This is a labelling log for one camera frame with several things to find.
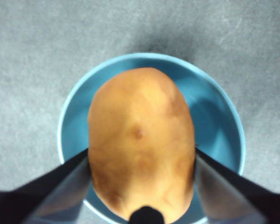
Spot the brown potato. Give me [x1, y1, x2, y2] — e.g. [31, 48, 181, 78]
[87, 67, 196, 224]

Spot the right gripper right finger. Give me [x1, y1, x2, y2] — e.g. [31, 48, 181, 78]
[195, 148, 280, 224]

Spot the blue ribbed bowl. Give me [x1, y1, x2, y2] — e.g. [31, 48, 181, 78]
[57, 53, 246, 224]

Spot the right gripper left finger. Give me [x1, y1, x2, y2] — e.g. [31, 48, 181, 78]
[0, 148, 91, 224]

